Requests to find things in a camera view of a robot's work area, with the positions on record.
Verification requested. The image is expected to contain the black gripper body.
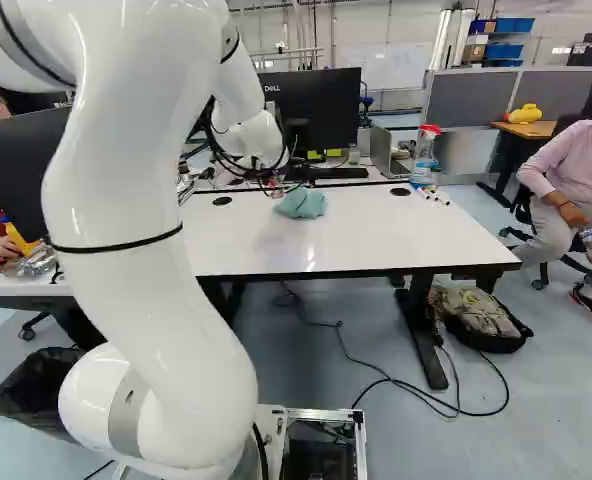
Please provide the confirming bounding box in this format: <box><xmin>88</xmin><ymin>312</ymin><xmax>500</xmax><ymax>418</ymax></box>
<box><xmin>253</xmin><ymin>164</ymin><xmax>288</xmax><ymax>193</ymax></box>

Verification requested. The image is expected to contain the green towel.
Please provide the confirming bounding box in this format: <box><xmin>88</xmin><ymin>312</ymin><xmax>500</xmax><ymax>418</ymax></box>
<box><xmin>274</xmin><ymin>188</ymin><xmax>330</xmax><ymax>220</ymax></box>

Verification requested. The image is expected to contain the black keyboard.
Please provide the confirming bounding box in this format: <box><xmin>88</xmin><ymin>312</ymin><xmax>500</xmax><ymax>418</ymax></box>
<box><xmin>284</xmin><ymin>167</ymin><xmax>370</xmax><ymax>181</ymax></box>

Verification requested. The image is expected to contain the black computer monitor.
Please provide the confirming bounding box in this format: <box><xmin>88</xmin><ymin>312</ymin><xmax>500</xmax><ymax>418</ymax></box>
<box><xmin>258</xmin><ymin>66</ymin><xmax>363</xmax><ymax>162</ymax></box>

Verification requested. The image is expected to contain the white table with black legs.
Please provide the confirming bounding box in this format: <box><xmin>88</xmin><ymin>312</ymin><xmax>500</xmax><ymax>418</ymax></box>
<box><xmin>178</xmin><ymin>183</ymin><xmax>523</xmax><ymax>391</ymax></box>

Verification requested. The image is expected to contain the white desk with monitor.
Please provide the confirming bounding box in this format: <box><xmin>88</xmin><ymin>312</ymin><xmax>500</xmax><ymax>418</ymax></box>
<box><xmin>177</xmin><ymin>149</ymin><xmax>420</xmax><ymax>194</ymax></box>

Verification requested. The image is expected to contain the grey open box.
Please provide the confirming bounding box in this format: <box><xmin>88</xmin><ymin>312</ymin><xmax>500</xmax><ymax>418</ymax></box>
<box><xmin>370</xmin><ymin>124</ymin><xmax>413</xmax><ymax>179</ymax></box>

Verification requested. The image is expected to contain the clear spray bottle red trigger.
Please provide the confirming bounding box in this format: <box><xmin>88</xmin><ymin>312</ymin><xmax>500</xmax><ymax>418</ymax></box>
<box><xmin>409</xmin><ymin>124</ymin><xmax>442</xmax><ymax>189</ymax></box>

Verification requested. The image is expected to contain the grey partition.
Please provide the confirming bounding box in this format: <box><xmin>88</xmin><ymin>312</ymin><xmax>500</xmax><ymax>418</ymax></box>
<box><xmin>424</xmin><ymin>67</ymin><xmax>592</xmax><ymax>133</ymax></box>

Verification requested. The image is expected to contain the crumpled silver foil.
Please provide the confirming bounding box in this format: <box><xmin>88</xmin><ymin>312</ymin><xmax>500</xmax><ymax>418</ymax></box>
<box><xmin>0</xmin><ymin>240</ymin><xmax>58</xmax><ymax>279</ymax></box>

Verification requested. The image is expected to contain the black and beige backpack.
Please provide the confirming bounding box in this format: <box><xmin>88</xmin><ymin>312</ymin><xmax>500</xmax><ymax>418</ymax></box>
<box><xmin>427</xmin><ymin>285</ymin><xmax>535</xmax><ymax>354</ymax></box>

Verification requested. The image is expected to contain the yellow bottle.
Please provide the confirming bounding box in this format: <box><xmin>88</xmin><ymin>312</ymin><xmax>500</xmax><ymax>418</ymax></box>
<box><xmin>0</xmin><ymin>214</ymin><xmax>43</xmax><ymax>257</ymax></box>

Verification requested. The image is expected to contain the black office chair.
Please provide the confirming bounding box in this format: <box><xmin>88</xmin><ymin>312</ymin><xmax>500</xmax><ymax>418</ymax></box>
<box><xmin>498</xmin><ymin>113</ymin><xmax>592</xmax><ymax>290</ymax></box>

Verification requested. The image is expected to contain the yellow toy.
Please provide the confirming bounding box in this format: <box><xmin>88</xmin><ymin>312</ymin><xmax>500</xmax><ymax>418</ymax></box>
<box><xmin>506</xmin><ymin>102</ymin><xmax>544</xmax><ymax>125</ymax></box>

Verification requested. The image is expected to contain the wooden top desk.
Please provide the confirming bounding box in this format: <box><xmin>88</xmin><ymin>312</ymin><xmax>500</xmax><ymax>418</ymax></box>
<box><xmin>475</xmin><ymin>118</ymin><xmax>559</xmax><ymax>211</ymax></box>

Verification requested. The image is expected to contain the black trash bin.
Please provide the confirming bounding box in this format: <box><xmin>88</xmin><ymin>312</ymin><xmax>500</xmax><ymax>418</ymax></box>
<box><xmin>0</xmin><ymin>346</ymin><xmax>91</xmax><ymax>444</ymax></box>

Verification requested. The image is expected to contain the black floor cable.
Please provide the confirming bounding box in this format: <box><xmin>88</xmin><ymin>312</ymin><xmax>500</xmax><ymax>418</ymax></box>
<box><xmin>274</xmin><ymin>279</ymin><xmax>511</xmax><ymax>418</ymax></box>

